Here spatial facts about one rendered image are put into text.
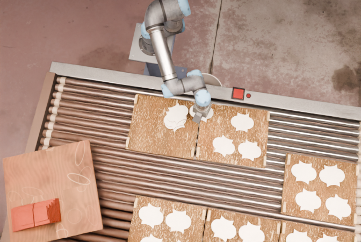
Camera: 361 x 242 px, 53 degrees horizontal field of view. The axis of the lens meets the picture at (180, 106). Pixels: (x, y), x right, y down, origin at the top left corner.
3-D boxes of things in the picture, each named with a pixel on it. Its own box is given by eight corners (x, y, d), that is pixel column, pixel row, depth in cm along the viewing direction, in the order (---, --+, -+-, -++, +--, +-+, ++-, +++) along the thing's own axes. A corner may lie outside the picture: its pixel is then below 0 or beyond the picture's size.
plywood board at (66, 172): (4, 158, 210) (2, 158, 209) (89, 140, 212) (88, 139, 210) (12, 249, 198) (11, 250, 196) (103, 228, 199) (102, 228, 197)
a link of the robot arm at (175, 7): (157, 21, 232) (157, -5, 178) (179, 15, 233) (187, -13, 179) (163, 40, 232) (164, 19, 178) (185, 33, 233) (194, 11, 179)
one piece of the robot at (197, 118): (187, 113, 190) (187, 120, 206) (202, 120, 189) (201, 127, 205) (197, 93, 193) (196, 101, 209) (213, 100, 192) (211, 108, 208)
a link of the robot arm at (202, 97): (208, 85, 180) (213, 101, 178) (207, 92, 191) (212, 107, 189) (192, 90, 180) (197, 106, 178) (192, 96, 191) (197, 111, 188)
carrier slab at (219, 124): (202, 102, 226) (202, 102, 225) (269, 111, 224) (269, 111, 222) (195, 159, 218) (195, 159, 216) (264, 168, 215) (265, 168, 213)
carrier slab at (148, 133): (136, 94, 229) (136, 93, 227) (201, 103, 226) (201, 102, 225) (125, 149, 220) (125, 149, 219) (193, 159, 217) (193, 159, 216)
